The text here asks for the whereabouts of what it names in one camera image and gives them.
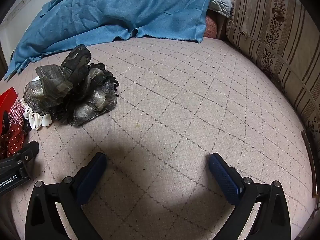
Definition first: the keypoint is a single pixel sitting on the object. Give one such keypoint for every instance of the red box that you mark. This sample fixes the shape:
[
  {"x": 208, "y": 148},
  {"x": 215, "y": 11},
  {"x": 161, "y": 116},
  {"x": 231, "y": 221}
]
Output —
[{"x": 7, "y": 97}]

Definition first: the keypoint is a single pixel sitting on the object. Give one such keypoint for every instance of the red checked scrunchie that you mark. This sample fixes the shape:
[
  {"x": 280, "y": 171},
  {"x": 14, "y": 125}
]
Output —
[{"x": 17, "y": 115}]

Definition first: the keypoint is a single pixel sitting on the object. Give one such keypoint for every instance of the blue cloth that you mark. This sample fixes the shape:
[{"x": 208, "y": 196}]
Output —
[{"x": 112, "y": 15}]

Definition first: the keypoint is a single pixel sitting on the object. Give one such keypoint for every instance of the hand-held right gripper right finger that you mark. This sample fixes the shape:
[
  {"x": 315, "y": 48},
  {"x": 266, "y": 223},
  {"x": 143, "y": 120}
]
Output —
[{"x": 223, "y": 177}]

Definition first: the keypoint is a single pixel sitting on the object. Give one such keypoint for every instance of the silver grey scrunchie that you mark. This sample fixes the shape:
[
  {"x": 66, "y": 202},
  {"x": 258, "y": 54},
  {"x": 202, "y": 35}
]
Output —
[{"x": 96, "y": 100}]

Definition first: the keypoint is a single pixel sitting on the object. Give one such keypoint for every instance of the grey metallic scrunchie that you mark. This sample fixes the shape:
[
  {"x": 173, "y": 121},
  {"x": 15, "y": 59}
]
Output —
[{"x": 55, "y": 80}]

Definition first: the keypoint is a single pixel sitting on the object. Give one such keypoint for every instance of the red polka dot scrunchie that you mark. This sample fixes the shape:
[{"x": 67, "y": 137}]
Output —
[{"x": 12, "y": 140}]

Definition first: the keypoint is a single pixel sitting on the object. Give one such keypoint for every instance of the reddish brown cushion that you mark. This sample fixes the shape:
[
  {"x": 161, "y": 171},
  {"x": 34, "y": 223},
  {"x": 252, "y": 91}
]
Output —
[{"x": 211, "y": 27}]

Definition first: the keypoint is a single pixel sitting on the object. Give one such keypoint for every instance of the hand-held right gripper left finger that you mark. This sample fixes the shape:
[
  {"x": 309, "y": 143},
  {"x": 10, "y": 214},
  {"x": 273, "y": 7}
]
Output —
[{"x": 92, "y": 177}]

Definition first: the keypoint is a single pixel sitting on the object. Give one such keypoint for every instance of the striped floral cushion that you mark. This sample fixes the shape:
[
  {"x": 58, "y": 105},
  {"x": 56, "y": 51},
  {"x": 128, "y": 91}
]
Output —
[{"x": 275, "y": 37}]

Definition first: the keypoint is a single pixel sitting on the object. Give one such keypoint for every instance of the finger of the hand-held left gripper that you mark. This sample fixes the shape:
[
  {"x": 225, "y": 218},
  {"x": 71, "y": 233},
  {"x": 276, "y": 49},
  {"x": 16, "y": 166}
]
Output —
[{"x": 27, "y": 155}]

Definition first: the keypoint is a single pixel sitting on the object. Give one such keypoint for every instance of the white dotted scrunchie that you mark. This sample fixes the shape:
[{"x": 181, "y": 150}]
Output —
[{"x": 37, "y": 121}]

